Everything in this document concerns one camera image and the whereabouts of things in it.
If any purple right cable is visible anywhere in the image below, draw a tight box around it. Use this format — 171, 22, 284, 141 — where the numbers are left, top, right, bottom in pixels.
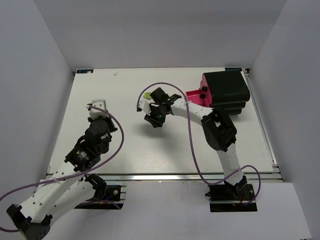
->
135, 82, 262, 206

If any black drawer cabinet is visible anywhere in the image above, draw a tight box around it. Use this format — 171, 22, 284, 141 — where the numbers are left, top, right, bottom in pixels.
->
204, 71, 250, 116

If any light green sloped lego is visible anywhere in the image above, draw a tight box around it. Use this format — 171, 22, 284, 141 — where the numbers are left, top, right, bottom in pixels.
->
142, 92, 152, 100

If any left blue label sticker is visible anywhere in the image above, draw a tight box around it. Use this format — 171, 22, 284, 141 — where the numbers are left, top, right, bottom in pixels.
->
76, 69, 94, 74

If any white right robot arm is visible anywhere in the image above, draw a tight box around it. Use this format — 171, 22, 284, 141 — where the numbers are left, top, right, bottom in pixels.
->
136, 87, 247, 196

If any right blue label sticker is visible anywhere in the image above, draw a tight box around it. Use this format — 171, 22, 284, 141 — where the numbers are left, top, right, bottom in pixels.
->
224, 67, 243, 72

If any blue label sticker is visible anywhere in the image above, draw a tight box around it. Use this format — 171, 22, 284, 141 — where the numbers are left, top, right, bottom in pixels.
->
76, 69, 94, 74
224, 67, 243, 72

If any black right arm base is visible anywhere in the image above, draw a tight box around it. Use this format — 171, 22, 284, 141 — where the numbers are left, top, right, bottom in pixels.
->
205, 184, 258, 213

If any pink drawer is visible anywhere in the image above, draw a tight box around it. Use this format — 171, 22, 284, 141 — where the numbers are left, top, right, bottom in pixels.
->
199, 81, 210, 107
185, 89, 203, 107
200, 73, 213, 107

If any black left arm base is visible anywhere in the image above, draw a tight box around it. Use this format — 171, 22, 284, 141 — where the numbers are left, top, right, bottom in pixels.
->
75, 180, 127, 210

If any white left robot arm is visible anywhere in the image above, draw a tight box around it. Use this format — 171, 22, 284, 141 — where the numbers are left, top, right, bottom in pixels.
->
6, 116, 117, 240

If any pink bottom drawer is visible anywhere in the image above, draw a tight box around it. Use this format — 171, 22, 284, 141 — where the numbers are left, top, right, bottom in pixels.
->
185, 89, 203, 107

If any aluminium front rail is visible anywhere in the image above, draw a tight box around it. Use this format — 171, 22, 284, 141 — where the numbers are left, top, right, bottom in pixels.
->
99, 168, 284, 183

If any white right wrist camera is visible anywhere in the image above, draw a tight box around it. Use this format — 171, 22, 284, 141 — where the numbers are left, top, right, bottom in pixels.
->
136, 99, 151, 115

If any pink top drawer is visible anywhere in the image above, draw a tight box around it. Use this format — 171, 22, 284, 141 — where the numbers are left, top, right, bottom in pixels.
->
200, 73, 213, 107

